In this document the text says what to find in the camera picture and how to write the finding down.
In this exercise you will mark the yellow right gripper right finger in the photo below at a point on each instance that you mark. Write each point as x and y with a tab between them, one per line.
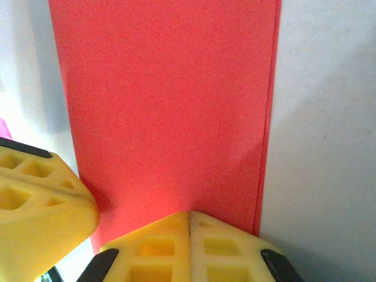
199	249

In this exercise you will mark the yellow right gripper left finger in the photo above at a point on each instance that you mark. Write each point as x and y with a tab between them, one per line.
182	249

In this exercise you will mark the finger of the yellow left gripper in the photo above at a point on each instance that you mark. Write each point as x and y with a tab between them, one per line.
55	164
44	235

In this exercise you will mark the red square paper sheet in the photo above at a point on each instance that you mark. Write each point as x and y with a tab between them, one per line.
164	102

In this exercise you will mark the small pink item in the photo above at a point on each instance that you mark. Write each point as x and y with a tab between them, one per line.
4	129

